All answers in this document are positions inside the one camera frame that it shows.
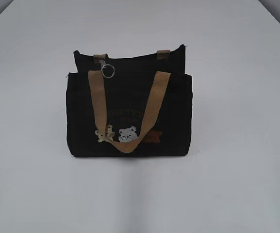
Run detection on black canvas tote bag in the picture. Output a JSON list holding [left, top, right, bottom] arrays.
[[66, 45, 193, 158]]

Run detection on silver zipper pull ring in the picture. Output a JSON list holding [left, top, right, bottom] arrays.
[[98, 60, 116, 79]]

